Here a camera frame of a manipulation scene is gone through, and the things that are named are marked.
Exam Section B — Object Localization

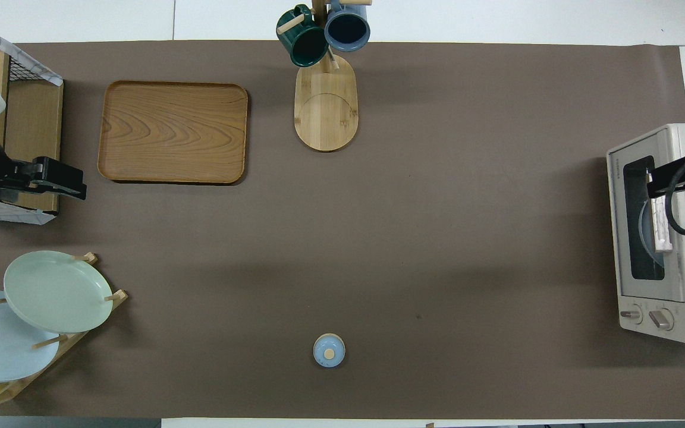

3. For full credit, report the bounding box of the glass oven door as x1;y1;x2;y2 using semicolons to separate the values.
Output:
608;134;685;303

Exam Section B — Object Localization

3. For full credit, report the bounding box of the wooden two-tier shelf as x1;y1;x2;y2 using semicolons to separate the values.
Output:
0;43;64;213

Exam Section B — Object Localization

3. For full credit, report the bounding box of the pale green plate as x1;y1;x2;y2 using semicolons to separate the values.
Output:
4;250;114;334

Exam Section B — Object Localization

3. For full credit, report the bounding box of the wooden tray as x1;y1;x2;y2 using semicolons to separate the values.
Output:
98;80;249;185

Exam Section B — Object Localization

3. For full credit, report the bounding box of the white checked cloth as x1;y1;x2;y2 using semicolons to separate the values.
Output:
0;14;64;226

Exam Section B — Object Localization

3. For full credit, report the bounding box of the wooden plate rack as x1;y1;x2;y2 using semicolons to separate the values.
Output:
0;252;130;408

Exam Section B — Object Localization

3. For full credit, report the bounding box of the brown table mat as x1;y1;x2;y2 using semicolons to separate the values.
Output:
0;40;685;420

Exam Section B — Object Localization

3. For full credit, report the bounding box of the wooden mug tree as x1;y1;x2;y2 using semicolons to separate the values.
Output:
276;0;373;153

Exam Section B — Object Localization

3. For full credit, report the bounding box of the dark green mug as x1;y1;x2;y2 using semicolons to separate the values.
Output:
276;5;330;68

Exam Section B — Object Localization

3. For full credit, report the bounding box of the blue dome with wooden knob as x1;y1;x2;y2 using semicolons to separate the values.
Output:
313;333;347;369

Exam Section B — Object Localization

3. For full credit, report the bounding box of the blue mug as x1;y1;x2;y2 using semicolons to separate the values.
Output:
324;0;372;53

